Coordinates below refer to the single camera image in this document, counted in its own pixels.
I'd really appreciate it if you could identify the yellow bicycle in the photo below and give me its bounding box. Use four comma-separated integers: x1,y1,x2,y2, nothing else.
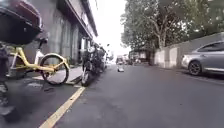
4,46,71,86

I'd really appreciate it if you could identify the vehicle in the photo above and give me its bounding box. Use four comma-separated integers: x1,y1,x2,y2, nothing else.
115,56,125,66

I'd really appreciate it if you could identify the scooter with black box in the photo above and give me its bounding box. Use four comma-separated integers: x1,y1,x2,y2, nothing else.
0,0,50,123

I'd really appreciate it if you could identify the row of parked motorcycles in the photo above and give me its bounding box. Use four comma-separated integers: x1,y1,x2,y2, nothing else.
79,43,108,88

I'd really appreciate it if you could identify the grey wall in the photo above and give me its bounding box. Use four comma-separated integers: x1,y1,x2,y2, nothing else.
153,32,224,70

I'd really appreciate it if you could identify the grey building with canopy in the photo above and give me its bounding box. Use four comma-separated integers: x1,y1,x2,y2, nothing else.
19,0,99,67

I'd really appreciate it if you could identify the row of trees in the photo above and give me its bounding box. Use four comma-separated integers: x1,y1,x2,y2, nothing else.
120,0,224,52

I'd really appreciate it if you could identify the grey car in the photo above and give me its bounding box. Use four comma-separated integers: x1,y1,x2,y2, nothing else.
180,40,224,77

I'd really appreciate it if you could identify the small robot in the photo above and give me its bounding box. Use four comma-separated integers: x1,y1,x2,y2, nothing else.
116,64,125,73

